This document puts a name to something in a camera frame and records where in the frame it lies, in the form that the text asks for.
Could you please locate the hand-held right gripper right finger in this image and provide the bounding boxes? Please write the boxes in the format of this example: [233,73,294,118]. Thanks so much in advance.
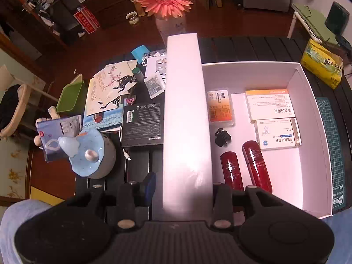
[211,182,308,230]

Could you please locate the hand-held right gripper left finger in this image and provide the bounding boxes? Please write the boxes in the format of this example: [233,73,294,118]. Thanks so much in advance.
[38,171,157,230]

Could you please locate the dark red cosmetic bottle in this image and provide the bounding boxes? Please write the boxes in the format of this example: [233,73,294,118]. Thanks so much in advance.
[241,140,273,194]
[220,151,244,191]

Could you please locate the white cardboard shoe box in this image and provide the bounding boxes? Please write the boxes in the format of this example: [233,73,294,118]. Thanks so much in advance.
[202,61,333,220]

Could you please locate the black hair claw clip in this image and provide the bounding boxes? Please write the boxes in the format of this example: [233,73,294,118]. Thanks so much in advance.
[214,128,231,147]

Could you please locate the black product box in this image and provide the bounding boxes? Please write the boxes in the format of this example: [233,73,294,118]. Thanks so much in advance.
[121,99,165,148]

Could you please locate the blue mountain-shaped white lamp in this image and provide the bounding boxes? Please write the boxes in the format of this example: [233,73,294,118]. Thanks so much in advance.
[59,129,116,179]

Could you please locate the blue picture postcard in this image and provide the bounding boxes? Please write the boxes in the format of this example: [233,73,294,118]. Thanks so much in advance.
[82,106,124,132]

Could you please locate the white medicine box blue logo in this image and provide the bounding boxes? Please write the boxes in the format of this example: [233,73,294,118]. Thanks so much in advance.
[253,118,302,151]

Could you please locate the orange and white medicine box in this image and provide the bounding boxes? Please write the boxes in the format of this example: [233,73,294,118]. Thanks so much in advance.
[207,89,235,127]

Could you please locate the black-and-white patterned paper slip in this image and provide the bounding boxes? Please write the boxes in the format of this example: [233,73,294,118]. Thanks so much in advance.
[144,74,166,99]

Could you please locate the white medicine box yellow strip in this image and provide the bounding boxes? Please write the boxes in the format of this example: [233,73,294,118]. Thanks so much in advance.
[245,89,296,123]

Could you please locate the horse painting paper prints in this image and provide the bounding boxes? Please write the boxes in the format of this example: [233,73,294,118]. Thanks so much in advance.
[82,60,138,117]

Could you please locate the blue printed pouch packet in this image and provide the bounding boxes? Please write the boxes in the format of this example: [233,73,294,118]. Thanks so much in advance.
[37,115,83,163]

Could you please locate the green plastic tray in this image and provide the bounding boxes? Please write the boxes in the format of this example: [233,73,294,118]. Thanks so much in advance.
[56,74,85,114]

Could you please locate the silver pill blister packs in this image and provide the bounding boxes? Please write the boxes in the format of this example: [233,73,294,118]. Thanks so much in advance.
[143,49,168,84]

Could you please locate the beige plush toy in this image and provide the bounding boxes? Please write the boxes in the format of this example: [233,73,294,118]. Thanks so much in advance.
[33,107,59,147]

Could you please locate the green cutting mat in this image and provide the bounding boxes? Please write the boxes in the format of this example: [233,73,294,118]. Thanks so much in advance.
[316,97,345,213]

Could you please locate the person's right leg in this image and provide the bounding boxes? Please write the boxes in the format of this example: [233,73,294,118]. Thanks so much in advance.
[320,217,352,264]

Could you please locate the person's leg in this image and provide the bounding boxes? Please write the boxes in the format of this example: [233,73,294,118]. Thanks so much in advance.
[320,217,352,264]
[0,199,68,264]

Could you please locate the teal paper card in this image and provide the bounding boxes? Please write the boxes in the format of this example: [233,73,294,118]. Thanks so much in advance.
[131,45,149,64]

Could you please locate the person's left leg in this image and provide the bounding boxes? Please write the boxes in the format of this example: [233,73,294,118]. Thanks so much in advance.
[0,199,68,264]

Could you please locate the cream high chair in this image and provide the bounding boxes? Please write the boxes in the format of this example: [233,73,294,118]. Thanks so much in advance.
[0,64,59,138]

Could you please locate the pink tea bottle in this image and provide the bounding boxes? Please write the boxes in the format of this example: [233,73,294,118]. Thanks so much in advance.
[155,14,185,43]

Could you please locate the black cloth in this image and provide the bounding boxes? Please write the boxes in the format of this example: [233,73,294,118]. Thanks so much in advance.
[0,86,22,128]

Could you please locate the yellow panda tissue box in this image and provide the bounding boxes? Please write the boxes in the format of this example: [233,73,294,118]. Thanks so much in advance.
[300,38,344,90]

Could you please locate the red sign boards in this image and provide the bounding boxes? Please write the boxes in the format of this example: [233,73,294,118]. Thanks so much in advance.
[74,7,100,35]

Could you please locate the brown wooden drawer cabinet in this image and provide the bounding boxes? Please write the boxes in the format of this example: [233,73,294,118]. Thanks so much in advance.
[80,0,132,29]

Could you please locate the black computer desk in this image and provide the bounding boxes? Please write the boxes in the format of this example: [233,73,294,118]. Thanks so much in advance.
[25,0,154,44]

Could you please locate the small green folding table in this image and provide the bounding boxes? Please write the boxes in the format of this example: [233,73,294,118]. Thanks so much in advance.
[287,2,337,43]

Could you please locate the dark green cylinder appliance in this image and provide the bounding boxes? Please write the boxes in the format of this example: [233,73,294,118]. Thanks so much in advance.
[324,1,350,46]

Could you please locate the white usb cable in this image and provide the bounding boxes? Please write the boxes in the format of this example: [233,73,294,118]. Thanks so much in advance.
[120,126,132,161]

